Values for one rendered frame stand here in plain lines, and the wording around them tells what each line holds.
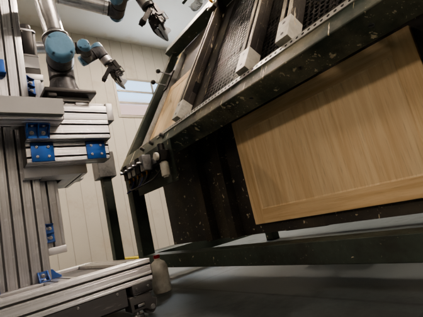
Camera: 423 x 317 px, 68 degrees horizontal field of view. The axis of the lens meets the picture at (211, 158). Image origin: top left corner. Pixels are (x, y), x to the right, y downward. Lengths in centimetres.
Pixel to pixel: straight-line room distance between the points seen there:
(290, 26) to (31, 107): 104
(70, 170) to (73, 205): 351
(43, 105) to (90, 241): 387
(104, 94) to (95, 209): 199
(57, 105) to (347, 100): 115
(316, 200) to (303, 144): 25
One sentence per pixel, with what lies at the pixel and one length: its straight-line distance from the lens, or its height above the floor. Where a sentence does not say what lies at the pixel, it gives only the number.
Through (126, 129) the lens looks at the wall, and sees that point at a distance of 576.
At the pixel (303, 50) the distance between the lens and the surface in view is 115.
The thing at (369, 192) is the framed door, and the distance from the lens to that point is 129.
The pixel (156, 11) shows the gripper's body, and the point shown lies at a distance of 190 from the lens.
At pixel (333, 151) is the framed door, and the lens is 135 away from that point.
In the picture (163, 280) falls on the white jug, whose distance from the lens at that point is 185.
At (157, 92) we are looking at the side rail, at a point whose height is 143.
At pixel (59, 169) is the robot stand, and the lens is 163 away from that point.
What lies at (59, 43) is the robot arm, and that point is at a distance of 159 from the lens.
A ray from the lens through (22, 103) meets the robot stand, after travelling 143.
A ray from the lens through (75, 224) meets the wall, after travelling 511.
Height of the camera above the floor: 35
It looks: 10 degrees up
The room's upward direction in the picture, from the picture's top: 13 degrees counter-clockwise
